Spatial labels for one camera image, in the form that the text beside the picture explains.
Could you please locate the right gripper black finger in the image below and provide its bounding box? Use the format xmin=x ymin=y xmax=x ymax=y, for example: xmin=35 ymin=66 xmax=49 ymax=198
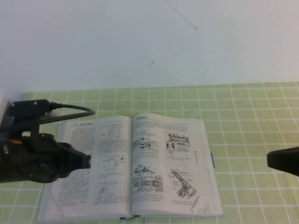
xmin=267 ymin=146 xmax=299 ymax=169
xmin=268 ymin=164 xmax=299 ymax=178

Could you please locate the thick black camera cable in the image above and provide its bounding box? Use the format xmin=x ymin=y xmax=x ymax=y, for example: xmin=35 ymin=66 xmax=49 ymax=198
xmin=37 ymin=102 xmax=96 ymax=125

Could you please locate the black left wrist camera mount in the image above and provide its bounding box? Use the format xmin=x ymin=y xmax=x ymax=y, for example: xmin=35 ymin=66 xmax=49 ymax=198
xmin=7 ymin=99 xmax=52 ymax=140

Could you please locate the technical book with diagrams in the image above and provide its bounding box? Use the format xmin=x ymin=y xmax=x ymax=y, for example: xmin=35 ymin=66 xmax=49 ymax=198
xmin=37 ymin=114 xmax=224 ymax=221

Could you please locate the green white checked tablecloth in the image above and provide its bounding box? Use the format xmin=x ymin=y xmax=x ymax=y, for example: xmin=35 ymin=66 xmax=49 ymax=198
xmin=0 ymin=81 xmax=299 ymax=224

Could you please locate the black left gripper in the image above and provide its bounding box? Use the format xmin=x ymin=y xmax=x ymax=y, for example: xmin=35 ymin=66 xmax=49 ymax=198
xmin=22 ymin=133 xmax=92 ymax=183

